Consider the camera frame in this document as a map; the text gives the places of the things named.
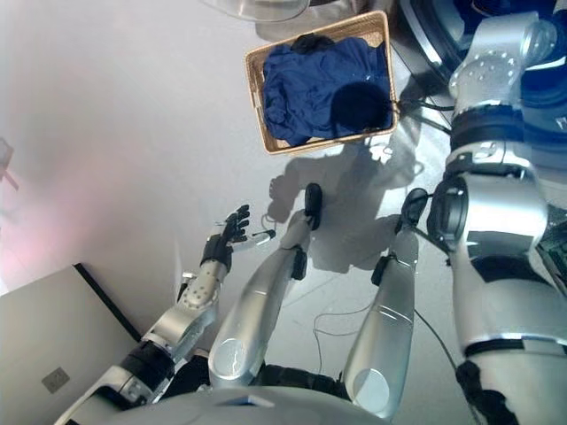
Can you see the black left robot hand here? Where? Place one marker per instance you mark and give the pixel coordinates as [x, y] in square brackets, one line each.
[219, 248]

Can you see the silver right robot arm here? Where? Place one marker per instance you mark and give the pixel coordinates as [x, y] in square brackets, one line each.
[491, 221]

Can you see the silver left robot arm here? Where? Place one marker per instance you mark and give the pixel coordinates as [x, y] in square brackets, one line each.
[190, 305]

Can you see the woven tan laundry basket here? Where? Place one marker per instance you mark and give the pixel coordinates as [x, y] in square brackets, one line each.
[259, 106]

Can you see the grey front-load washing machine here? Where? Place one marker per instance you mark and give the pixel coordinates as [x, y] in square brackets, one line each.
[425, 31]

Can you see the black left robot foot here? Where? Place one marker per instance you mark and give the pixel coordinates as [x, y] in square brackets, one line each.
[313, 203]

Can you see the black robot foot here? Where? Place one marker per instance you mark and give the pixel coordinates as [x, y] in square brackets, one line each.
[313, 203]
[414, 206]

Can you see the silver robot torso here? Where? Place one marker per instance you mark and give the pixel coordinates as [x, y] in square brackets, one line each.
[274, 407]

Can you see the blue garment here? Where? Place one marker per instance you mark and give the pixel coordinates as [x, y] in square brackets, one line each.
[305, 97]

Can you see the silver right robot leg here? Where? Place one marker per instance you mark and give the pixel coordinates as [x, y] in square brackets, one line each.
[390, 327]

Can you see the black right robot foot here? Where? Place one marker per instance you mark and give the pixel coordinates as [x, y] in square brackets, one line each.
[414, 206]

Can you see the small black garment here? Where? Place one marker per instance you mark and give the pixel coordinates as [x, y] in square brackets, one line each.
[312, 43]

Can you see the round glass washer door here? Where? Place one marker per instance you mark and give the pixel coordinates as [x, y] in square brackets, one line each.
[266, 9]

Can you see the grey wall socket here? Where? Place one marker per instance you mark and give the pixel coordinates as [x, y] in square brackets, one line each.
[56, 379]

